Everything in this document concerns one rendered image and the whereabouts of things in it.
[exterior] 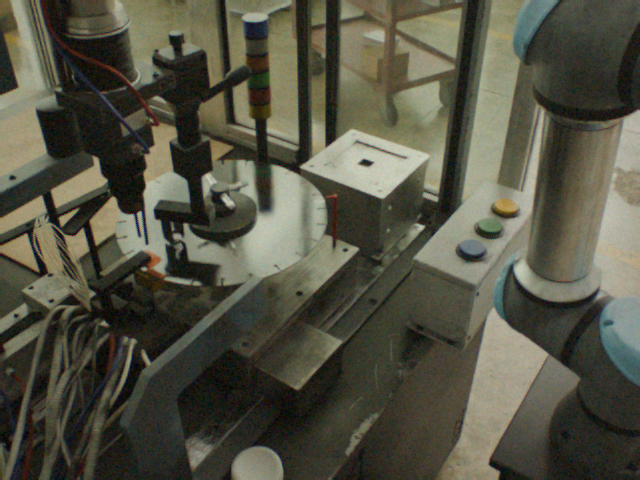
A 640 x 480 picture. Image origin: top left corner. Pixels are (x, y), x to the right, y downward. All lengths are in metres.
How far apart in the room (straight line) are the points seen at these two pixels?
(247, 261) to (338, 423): 0.27
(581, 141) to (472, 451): 1.30
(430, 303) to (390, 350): 0.10
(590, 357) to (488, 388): 1.18
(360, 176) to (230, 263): 0.37
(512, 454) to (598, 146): 0.47
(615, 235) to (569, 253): 1.94
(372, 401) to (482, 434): 0.96
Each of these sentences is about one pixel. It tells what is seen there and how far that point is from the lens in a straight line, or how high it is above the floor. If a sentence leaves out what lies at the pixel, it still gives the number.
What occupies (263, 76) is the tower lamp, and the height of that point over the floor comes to 1.06.
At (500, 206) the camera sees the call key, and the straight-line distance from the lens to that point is 1.19.
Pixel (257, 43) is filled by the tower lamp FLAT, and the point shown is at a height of 1.12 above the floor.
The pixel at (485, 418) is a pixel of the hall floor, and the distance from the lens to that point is 2.02.
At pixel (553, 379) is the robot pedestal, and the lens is 1.14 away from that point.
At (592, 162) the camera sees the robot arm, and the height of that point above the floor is 1.19.
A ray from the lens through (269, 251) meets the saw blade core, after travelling 0.98.
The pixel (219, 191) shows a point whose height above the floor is 1.00.
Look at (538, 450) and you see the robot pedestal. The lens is 1.04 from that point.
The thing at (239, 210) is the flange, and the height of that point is 0.96.
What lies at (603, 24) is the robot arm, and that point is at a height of 1.35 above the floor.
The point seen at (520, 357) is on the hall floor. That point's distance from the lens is 2.20.
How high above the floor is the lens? 1.57
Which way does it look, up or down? 38 degrees down
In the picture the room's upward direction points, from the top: straight up
